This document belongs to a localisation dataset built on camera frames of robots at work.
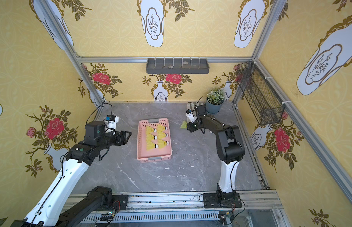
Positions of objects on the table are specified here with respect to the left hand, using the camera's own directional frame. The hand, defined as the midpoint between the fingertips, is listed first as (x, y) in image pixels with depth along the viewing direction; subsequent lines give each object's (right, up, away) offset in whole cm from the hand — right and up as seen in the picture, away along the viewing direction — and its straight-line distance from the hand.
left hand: (128, 132), depth 76 cm
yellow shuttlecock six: (+9, -11, +16) cm, 21 cm away
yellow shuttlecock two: (+14, 0, +25) cm, 29 cm away
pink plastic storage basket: (+10, -8, +21) cm, 25 cm away
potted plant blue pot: (+54, +20, +27) cm, 63 cm away
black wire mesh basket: (+79, +14, +6) cm, 80 cm away
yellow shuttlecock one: (+7, -1, +24) cm, 25 cm away
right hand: (+36, +2, +25) cm, 44 cm away
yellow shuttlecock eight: (+31, +2, +25) cm, 40 cm away
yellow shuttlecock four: (+8, -5, +19) cm, 22 cm away
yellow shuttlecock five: (+16, -9, +17) cm, 25 cm away
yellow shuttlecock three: (+15, -4, +20) cm, 26 cm away
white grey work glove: (+37, +17, +42) cm, 59 cm away
